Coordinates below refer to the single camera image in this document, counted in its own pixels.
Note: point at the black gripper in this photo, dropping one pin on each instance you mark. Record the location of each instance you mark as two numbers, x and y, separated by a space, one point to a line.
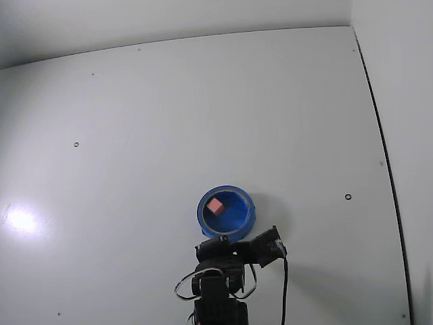
214 250

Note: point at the small foam cube block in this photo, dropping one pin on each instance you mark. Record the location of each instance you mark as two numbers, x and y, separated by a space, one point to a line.
214 206

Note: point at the blue tape roll bin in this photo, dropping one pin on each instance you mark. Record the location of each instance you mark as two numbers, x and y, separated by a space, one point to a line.
236 216

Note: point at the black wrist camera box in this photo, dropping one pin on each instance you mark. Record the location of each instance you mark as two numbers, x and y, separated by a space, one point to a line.
267 247

